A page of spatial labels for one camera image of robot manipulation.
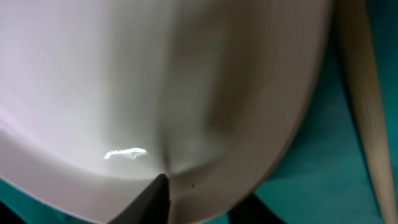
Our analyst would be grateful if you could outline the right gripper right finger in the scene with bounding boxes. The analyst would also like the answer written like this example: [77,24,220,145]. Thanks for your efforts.
[228,194,285,224]

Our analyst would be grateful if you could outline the white round plate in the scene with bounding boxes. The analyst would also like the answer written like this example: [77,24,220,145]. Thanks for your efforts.
[0,0,334,224]

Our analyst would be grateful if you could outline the teal serving tray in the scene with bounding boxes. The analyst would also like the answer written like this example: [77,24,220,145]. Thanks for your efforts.
[0,0,398,224]

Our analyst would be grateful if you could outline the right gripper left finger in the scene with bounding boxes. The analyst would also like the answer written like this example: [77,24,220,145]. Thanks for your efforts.
[109,174,171,224]

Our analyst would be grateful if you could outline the right wooden chopstick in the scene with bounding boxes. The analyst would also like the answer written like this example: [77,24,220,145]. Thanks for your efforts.
[335,0,397,223]

